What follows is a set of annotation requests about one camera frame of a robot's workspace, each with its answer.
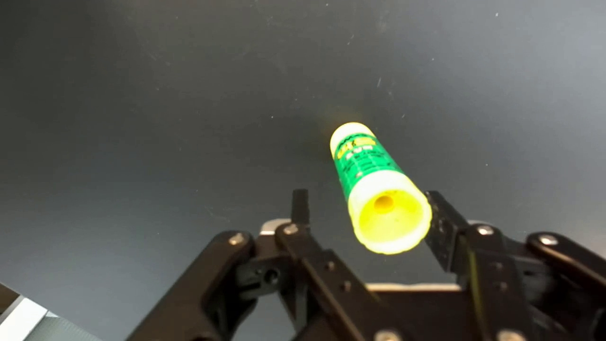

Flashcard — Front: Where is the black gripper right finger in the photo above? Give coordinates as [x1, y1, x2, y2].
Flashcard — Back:
[425, 190, 606, 341]

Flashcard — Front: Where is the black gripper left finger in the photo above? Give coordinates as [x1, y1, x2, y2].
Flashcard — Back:
[126, 188, 406, 341]

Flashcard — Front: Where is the yellow green glue bottle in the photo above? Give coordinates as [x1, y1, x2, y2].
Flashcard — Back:
[327, 120, 435, 258]

